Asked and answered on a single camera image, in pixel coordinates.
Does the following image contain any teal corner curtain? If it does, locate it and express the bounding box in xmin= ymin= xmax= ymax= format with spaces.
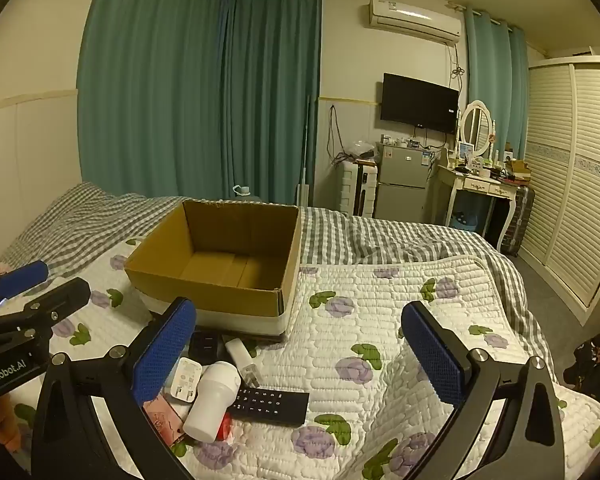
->
xmin=222 ymin=0 xmax=323 ymax=207

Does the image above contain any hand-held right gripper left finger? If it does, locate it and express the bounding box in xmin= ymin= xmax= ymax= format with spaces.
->
xmin=30 ymin=297 xmax=198 ymax=480

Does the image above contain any wide teal curtain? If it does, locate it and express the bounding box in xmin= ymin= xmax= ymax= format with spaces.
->
xmin=77 ymin=0 xmax=231 ymax=201

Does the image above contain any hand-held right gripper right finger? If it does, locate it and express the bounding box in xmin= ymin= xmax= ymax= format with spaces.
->
xmin=400 ymin=301 xmax=568 ymax=480

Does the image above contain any white air conditioner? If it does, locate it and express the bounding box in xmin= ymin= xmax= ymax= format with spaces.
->
xmin=367 ymin=0 xmax=463 ymax=43

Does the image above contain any pink packet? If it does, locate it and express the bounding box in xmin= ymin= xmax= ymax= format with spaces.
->
xmin=145 ymin=395 xmax=188 ymax=446

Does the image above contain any grey checkered bed sheet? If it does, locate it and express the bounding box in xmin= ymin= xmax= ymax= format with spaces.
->
xmin=0 ymin=181 xmax=576 ymax=391

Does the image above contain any black wall cable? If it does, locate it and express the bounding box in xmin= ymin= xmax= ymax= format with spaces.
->
xmin=329 ymin=105 xmax=350 ymax=167

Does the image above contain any black remote control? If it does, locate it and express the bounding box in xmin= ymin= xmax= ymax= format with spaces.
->
xmin=228 ymin=386 xmax=311 ymax=428

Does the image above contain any black wall television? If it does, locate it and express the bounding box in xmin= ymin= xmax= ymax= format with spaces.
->
xmin=381 ymin=73 xmax=460 ymax=136

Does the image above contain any blue bin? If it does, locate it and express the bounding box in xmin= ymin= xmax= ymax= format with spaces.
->
xmin=452 ymin=210 xmax=481 ymax=232

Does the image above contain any grey two-door fridge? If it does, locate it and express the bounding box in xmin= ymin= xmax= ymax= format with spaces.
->
xmin=374 ymin=141 xmax=433 ymax=221

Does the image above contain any dark suitcase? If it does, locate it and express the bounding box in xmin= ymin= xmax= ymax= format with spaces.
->
xmin=502 ymin=185 xmax=536 ymax=256

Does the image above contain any cardboard box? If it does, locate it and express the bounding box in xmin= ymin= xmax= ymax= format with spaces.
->
xmin=124 ymin=199 xmax=302 ymax=318

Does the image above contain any white plastic bottle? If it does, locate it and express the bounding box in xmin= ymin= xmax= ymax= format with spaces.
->
xmin=182 ymin=361 xmax=241 ymax=443

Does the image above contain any clear plastic bag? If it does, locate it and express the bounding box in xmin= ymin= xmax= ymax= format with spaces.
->
xmin=347 ymin=140 xmax=378 ymax=161

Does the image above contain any white dressing table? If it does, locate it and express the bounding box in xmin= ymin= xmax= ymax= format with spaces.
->
xmin=437 ymin=162 xmax=523 ymax=256

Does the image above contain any white suitcase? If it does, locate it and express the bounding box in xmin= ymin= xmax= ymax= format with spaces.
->
xmin=337 ymin=160 xmax=378 ymax=218

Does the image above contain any black power adapter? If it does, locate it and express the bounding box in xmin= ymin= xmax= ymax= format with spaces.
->
xmin=189 ymin=327 xmax=226 ymax=361

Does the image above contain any white quilted floral blanket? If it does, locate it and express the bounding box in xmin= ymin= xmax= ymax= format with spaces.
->
xmin=0 ymin=240 xmax=600 ymax=480

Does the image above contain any white square plug adapter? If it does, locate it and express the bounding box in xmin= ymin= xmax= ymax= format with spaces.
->
xmin=172 ymin=357 xmax=204 ymax=403

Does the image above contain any dark floral clothing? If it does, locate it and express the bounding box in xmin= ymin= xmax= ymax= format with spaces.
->
xmin=562 ymin=305 xmax=600 ymax=396

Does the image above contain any person's left hand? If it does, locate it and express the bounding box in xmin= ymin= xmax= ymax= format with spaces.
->
xmin=0 ymin=392 xmax=23 ymax=451

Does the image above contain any white charger with prongs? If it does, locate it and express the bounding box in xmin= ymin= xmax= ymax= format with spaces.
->
xmin=224 ymin=337 xmax=262 ymax=387

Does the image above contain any narrow teal curtain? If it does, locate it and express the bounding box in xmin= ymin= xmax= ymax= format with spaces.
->
xmin=462 ymin=7 xmax=529 ymax=161

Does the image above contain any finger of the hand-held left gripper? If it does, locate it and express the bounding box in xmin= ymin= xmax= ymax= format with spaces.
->
xmin=0 ymin=260 xmax=49 ymax=318
xmin=0 ymin=277 xmax=92 ymax=340

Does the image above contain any white oval vanity mirror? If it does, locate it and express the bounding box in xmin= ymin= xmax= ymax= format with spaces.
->
xmin=457 ymin=100 xmax=493 ymax=153

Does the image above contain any white louvered wardrobe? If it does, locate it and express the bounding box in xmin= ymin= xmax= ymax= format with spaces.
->
xmin=517 ymin=55 xmax=600 ymax=321

